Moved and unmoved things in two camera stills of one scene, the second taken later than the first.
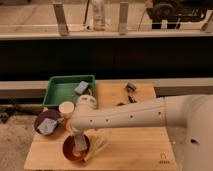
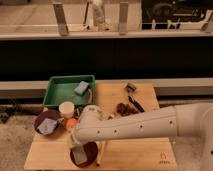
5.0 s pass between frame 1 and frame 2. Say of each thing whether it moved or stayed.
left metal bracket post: stayed
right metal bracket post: stayed
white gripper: moved
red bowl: moved
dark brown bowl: stayed
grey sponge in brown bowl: stayed
